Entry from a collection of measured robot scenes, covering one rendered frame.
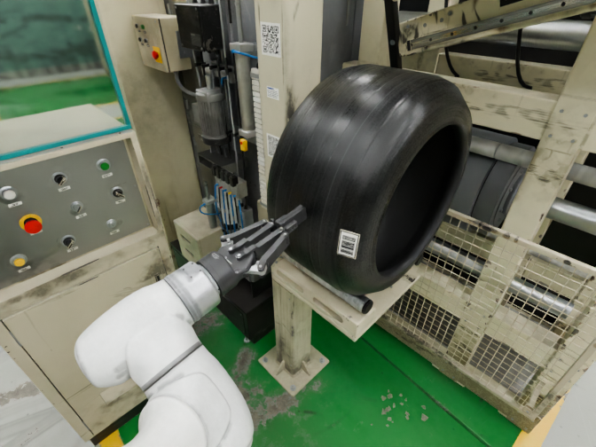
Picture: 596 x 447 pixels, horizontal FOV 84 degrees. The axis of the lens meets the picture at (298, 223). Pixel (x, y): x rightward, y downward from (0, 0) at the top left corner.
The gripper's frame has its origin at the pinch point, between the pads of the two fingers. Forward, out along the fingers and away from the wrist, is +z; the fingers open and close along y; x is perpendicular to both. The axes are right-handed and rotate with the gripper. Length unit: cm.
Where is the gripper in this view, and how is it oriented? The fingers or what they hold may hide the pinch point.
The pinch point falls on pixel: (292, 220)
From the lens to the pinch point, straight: 67.5
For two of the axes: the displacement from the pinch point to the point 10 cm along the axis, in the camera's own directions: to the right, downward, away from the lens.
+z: 7.1, -5.2, 4.8
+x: 1.0, 7.5, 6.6
